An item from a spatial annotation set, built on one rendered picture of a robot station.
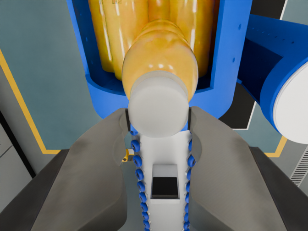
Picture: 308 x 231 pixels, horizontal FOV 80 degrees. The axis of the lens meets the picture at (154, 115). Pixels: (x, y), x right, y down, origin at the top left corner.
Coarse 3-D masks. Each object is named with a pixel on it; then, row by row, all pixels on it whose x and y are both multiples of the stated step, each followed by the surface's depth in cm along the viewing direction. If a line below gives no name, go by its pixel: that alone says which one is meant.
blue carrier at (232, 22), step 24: (72, 0) 28; (240, 0) 22; (72, 24) 29; (240, 24) 24; (96, 48) 38; (216, 48) 23; (240, 48) 27; (96, 72) 39; (216, 72) 25; (96, 96) 30; (120, 96) 26; (216, 96) 27
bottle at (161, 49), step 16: (144, 32) 19; (160, 32) 16; (176, 32) 18; (144, 48) 14; (160, 48) 14; (176, 48) 14; (128, 64) 14; (144, 64) 13; (160, 64) 13; (176, 64) 13; (192, 64) 14; (128, 80) 14; (176, 80) 12; (192, 80) 14; (128, 96) 15; (192, 96) 15
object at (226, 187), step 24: (192, 120) 11; (216, 120) 10; (192, 144) 10; (216, 144) 8; (240, 144) 8; (192, 168) 7; (216, 168) 7; (240, 168) 7; (192, 192) 6; (216, 192) 6; (240, 192) 6; (264, 192) 6; (192, 216) 7; (216, 216) 6; (240, 216) 6; (264, 216) 6
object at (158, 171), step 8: (152, 168) 74; (160, 168) 73; (168, 168) 73; (176, 168) 73; (152, 176) 70; (160, 176) 70; (168, 176) 70; (176, 176) 70; (152, 184) 67; (160, 184) 65; (168, 184) 65; (176, 184) 65; (152, 192) 63; (160, 192) 62; (168, 192) 62; (176, 192) 62; (152, 200) 63; (160, 200) 62; (168, 200) 62; (176, 200) 62
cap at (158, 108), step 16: (144, 80) 12; (160, 80) 11; (144, 96) 11; (160, 96) 11; (176, 96) 11; (128, 112) 11; (144, 112) 11; (160, 112) 11; (176, 112) 11; (144, 128) 12; (160, 128) 12; (176, 128) 12
